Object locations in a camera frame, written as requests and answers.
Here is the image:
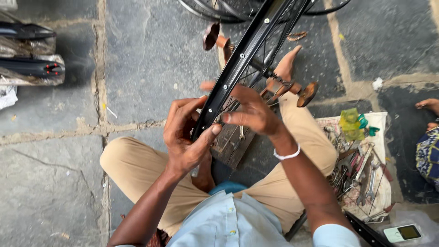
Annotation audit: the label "person's left hand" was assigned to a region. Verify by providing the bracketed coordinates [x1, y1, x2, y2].
[163, 96, 224, 176]

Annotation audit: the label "person's right hand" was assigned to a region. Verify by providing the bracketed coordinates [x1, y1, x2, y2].
[200, 81, 284, 137]

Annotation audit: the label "black spoked bicycle wheel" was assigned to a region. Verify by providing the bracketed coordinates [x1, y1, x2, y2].
[190, 0, 319, 143]

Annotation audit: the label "person's left foot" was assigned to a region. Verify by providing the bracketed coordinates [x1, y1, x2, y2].
[191, 151, 217, 193]

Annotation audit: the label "dark wooden board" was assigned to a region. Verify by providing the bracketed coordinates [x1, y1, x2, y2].
[210, 122, 258, 169]

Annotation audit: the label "person's beige trousers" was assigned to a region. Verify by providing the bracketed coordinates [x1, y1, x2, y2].
[99, 91, 338, 237]

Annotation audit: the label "rusty wheel truing stand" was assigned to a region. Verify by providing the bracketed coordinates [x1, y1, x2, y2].
[202, 22, 319, 109]

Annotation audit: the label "person's right foot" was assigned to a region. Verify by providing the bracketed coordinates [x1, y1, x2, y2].
[266, 45, 303, 100]

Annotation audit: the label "person's light blue shirt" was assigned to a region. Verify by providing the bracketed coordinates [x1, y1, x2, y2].
[115, 190, 362, 247]

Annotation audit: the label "heap of metal tools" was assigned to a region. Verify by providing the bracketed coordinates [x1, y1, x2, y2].
[322, 124, 395, 222]

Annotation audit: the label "stack of black bicycle wheels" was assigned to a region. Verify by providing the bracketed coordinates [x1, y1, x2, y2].
[177, 0, 352, 24]

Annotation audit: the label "long silver spanner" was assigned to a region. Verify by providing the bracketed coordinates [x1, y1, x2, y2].
[353, 142, 376, 183]

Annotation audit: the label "dirty white cloth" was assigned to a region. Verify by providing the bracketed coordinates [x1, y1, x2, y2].
[315, 111, 392, 221]

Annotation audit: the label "long black metal bar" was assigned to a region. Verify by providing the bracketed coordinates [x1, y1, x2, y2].
[344, 210, 395, 247]

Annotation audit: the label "black mudguard with red reflector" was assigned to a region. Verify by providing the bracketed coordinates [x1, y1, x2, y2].
[0, 54, 66, 86]

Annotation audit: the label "white plastic bag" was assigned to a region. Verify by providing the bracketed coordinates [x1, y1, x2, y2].
[0, 85, 18, 110]

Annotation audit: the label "white phone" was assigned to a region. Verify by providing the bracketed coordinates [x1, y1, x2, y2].
[383, 224, 423, 244]

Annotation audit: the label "black mudguard in plastic wrap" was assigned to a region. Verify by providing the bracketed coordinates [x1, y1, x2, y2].
[0, 10, 57, 56]

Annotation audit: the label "clear plastic bag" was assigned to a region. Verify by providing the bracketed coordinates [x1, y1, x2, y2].
[375, 209, 439, 247]

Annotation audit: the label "white bracelet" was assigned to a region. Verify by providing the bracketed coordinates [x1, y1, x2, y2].
[273, 143, 301, 161]

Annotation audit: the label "rusty chain piece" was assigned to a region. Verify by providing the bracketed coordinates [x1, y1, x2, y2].
[286, 31, 308, 42]

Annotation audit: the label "silver ring spanner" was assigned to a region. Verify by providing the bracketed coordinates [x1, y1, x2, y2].
[365, 159, 381, 201]

